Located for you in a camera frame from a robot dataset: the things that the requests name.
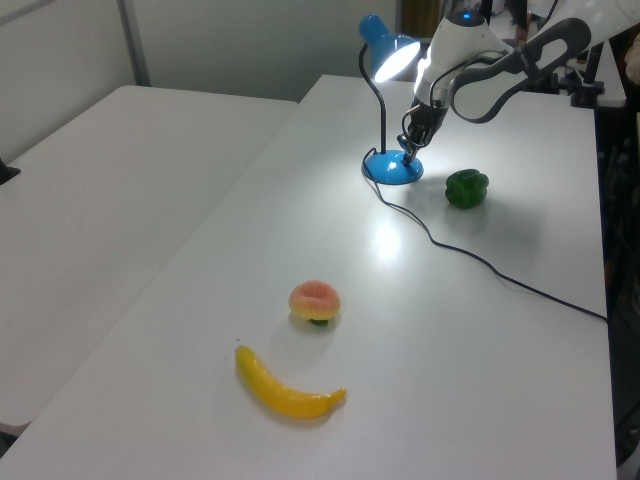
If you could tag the dark Franka gripper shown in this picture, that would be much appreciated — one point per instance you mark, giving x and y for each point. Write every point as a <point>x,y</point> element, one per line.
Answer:
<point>425,122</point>

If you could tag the blue gooseneck desk lamp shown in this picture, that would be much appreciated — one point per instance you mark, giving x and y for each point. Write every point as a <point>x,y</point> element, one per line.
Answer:
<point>392,170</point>

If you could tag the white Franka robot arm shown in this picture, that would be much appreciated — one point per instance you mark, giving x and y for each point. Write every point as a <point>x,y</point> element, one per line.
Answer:
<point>500,80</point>

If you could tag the green bell pepper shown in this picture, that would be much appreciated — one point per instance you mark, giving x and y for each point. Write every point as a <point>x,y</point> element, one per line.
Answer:
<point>466,189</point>

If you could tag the pink yellow peach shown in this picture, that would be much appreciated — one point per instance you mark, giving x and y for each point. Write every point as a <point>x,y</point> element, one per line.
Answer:
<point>315,300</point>

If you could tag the yellow banana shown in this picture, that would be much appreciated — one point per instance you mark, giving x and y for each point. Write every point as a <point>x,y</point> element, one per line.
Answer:
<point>285,397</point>

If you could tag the white side table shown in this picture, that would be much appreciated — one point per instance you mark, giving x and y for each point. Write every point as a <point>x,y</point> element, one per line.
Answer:
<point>110,225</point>

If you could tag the black clamp with post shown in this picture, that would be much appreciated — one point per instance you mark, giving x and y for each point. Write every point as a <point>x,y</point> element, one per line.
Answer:
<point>590,90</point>

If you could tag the grey metal partition post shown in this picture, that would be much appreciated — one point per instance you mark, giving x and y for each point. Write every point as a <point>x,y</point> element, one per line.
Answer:
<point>135,45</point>

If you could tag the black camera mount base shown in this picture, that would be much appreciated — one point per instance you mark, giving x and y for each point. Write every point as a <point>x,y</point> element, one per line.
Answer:
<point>7,172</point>

